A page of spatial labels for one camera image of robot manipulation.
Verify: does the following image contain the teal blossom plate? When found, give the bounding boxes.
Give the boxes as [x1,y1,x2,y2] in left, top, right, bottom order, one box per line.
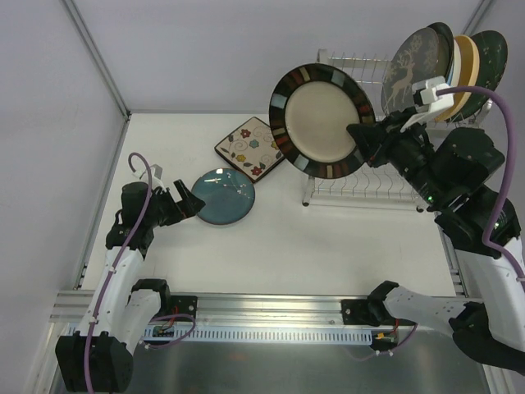
[191,168,255,226]

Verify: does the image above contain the striped rim round plate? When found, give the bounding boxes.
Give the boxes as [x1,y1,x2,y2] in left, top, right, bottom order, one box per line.
[268,63,376,179]

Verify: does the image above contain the square floral plate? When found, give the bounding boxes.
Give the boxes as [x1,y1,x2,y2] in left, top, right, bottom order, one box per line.
[214,117,285,183]

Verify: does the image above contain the cream bear plate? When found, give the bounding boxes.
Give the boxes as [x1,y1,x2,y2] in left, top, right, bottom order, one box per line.
[447,39,462,87]

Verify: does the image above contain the grey reindeer plate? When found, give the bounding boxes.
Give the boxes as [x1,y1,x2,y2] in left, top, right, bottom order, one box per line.
[381,27,439,115]

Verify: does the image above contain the yellow bear plate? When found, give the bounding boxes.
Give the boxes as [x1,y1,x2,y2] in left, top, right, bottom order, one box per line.
[435,34,480,121]

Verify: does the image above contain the brown rimmed cream plate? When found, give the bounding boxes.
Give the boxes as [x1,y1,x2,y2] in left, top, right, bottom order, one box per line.
[428,22,454,80]

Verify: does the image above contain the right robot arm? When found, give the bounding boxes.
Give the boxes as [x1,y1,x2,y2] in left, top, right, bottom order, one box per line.
[347,113,524,373]

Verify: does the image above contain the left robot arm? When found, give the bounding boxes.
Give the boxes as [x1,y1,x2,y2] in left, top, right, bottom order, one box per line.
[55,180,205,393]

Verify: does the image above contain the metal dish rack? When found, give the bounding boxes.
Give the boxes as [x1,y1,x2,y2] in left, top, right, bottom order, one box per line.
[301,48,495,213]

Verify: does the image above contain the dark green floral plate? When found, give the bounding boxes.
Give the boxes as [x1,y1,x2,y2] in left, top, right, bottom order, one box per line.
[460,30,508,120]

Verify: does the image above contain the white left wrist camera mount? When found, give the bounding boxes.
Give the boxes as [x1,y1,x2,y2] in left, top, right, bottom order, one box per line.
[135,164,168,193]

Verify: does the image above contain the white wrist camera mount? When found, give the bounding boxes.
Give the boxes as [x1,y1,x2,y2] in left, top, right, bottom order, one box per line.
[135,164,168,193]
[400,76,454,133]

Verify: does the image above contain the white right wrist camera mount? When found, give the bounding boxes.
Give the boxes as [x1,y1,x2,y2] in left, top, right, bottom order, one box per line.
[400,76,454,133]

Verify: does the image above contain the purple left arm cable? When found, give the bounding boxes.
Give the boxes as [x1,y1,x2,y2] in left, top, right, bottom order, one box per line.
[84,153,198,394]

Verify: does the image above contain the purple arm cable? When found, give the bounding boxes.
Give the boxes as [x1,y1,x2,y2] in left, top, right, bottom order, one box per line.
[348,85,525,362]
[84,153,198,394]

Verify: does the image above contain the white slotted cable duct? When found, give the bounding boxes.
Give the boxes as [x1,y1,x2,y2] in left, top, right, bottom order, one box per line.
[139,323,374,346]

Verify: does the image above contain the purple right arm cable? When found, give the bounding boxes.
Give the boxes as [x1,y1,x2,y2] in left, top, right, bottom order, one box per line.
[348,85,525,362]

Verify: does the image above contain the aluminium mounting rail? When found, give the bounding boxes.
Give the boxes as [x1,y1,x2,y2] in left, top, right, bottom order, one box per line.
[48,286,468,333]

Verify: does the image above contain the aluminium frame post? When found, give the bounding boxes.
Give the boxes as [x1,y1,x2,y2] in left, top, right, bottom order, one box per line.
[61,0,132,120]

